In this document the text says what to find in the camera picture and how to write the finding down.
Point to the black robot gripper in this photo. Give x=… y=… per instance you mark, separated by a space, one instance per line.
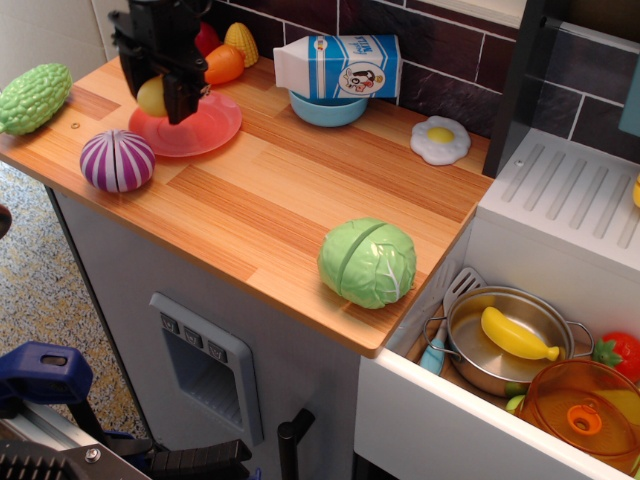
x=158 y=37

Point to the yellow toy potato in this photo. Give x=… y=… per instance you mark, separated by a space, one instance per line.
x=150 y=98

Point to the pink plastic plate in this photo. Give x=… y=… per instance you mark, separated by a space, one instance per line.
x=216 y=122

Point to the red toy pepper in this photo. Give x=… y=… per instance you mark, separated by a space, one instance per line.
x=207 y=40

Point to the orange toy carrot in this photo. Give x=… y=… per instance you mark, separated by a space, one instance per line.
x=224 y=64

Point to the yellow toy corn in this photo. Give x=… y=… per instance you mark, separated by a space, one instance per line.
x=240 y=37

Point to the purple striped toy onion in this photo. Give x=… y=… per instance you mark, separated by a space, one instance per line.
x=117 y=161

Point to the green toy bitter gourd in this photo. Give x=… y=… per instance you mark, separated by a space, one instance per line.
x=33 y=98

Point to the light blue bowl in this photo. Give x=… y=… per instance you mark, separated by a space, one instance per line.
x=328 y=112

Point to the blue white milk carton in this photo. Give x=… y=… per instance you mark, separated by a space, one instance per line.
x=330 y=67

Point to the green toy cabbage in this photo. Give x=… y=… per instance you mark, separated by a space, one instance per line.
x=368 y=262

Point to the toy fried egg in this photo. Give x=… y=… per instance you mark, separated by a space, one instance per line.
x=440 y=141

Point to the grey ice dispenser panel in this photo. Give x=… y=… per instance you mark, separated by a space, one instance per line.
x=214 y=372

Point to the blue clamp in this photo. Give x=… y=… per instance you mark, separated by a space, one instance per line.
x=44 y=374

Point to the black clamp bar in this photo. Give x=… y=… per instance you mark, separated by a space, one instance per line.
x=220 y=461

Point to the grey slotted spatula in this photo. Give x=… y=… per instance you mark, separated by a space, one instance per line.
x=434 y=355

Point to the stainless steel pot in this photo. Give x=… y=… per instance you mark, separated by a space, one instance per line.
x=489 y=368

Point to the yellow toy banana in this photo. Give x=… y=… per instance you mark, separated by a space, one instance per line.
x=514 y=338

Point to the red toy strawberry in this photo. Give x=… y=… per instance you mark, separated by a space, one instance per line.
x=619 y=351

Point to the orange transparent pot lid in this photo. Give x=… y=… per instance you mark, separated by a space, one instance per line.
x=589 y=406

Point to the black cabinet door handle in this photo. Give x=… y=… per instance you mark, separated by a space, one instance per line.
x=289 y=434

